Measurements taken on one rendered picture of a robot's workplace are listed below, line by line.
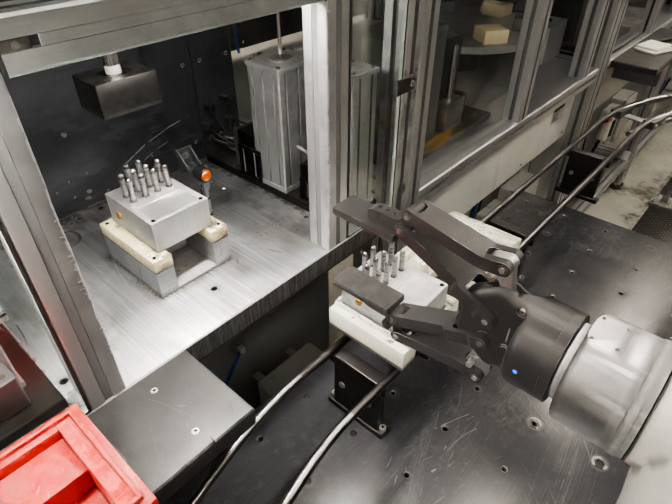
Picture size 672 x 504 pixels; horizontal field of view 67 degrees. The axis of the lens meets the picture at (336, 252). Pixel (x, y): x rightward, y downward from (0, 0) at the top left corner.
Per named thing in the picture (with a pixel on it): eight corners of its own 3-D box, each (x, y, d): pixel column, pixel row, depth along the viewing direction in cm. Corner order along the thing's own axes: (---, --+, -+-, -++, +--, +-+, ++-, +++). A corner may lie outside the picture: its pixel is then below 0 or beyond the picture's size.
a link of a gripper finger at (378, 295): (404, 294, 51) (404, 300, 51) (350, 264, 54) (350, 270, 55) (386, 310, 49) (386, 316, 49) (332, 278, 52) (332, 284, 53)
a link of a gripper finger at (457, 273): (484, 332, 41) (494, 324, 40) (386, 234, 43) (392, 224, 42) (507, 306, 43) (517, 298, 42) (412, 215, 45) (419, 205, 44)
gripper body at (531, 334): (573, 368, 44) (476, 316, 48) (605, 294, 38) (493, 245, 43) (535, 426, 39) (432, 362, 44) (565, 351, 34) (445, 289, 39)
